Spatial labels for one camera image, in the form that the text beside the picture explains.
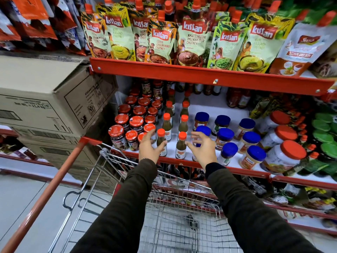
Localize person's right hand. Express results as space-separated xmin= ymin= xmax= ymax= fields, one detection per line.
xmin=185 ymin=131 xmax=218 ymax=170

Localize person's left hand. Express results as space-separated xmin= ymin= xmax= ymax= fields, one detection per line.
xmin=139 ymin=129 xmax=168 ymax=164

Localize person's left forearm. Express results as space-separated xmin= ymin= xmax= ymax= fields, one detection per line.
xmin=71 ymin=158 xmax=158 ymax=253

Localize person's right forearm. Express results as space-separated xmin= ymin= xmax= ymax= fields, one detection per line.
xmin=205 ymin=163 xmax=324 ymax=253

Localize group of orange-capped green sauce bottles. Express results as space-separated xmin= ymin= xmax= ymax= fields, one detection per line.
xmin=156 ymin=88 xmax=191 ymax=160

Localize group of red-lidded dark jars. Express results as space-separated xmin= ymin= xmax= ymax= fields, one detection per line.
xmin=108 ymin=79 xmax=165 ymax=152

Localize group of blue-lidded spread jars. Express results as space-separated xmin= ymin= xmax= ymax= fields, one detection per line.
xmin=192 ymin=112 xmax=267 ymax=170

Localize row of dark sauce bottles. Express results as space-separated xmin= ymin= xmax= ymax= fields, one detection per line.
xmin=164 ymin=81 xmax=252 ymax=109

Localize green printed spice packets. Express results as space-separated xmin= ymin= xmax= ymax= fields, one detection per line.
xmin=249 ymin=96 xmax=282 ymax=120

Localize large orange-lidded white jar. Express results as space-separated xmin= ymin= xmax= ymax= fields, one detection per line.
xmin=257 ymin=111 xmax=291 ymax=135
xmin=259 ymin=125 xmax=298 ymax=151
xmin=261 ymin=140 xmax=307 ymax=174

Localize row of green chutney pouches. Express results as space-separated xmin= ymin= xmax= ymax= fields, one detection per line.
xmin=80 ymin=0 xmax=296 ymax=74

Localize row of small orange-capped bottles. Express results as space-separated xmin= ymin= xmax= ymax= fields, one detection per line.
xmin=291 ymin=109 xmax=317 ymax=159

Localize green glass bottle lying down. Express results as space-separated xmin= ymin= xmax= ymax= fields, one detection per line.
xmin=282 ymin=151 xmax=329 ymax=177

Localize pile of assorted packets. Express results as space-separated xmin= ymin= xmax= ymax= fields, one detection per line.
xmin=237 ymin=175 xmax=337 ymax=229

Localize flat brown cardboard box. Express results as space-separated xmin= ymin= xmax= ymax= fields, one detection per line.
xmin=11 ymin=113 xmax=112 ymax=146

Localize row of green-lidded jars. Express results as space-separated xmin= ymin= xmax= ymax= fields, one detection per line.
xmin=311 ymin=112 xmax=337 ymax=182

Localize large brown cardboard box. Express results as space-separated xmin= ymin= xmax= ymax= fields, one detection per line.
xmin=0 ymin=55 xmax=118 ymax=138

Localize white sauce pouch orange cap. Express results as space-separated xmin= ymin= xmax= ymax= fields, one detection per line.
xmin=269 ymin=10 xmax=337 ymax=77

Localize pile of orange white packets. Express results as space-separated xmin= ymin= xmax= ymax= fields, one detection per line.
xmin=0 ymin=0 xmax=91 ymax=57

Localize wire shopping cart red handle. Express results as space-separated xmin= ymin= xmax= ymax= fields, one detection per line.
xmin=0 ymin=136 xmax=244 ymax=253

